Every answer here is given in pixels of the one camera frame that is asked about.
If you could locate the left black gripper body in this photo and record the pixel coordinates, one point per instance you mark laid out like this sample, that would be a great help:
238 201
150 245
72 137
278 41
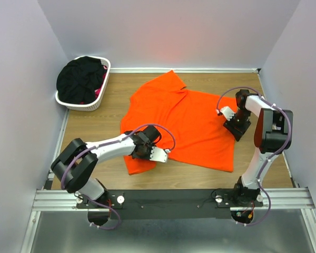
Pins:
146 154

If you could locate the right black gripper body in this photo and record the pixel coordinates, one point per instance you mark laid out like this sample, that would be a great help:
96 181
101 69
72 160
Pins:
238 122

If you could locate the orange t-shirt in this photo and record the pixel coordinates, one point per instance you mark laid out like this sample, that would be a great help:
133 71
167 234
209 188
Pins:
187 120

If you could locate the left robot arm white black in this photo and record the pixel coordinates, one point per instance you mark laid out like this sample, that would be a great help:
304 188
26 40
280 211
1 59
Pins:
74 166

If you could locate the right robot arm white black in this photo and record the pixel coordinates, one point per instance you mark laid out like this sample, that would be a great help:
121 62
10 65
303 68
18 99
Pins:
273 135

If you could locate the white laundry basket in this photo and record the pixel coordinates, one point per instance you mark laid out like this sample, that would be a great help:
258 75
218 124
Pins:
96 104

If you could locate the pink garment in basket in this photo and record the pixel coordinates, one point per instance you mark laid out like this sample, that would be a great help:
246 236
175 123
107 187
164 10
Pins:
100 89

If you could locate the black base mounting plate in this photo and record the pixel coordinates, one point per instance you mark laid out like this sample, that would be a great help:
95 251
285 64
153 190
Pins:
171 204

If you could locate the black garment in basket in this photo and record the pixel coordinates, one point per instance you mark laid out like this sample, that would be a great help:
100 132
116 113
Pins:
79 80

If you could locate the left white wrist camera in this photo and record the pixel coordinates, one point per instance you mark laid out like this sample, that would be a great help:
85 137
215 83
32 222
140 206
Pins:
159 154

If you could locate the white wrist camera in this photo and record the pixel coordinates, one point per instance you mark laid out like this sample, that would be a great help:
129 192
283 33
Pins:
227 112
159 154

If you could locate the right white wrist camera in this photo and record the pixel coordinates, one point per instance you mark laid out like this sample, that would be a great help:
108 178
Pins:
227 112

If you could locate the aluminium rail frame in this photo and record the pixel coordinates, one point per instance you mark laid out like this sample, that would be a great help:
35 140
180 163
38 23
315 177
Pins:
283 199

